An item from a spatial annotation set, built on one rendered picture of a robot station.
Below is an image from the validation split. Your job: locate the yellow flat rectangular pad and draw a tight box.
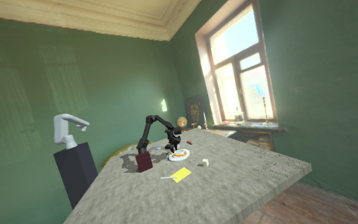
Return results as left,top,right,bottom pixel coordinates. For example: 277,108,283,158
170,168,191,183

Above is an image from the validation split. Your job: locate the small cream cube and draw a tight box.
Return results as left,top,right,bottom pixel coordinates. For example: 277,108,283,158
202,159,209,166

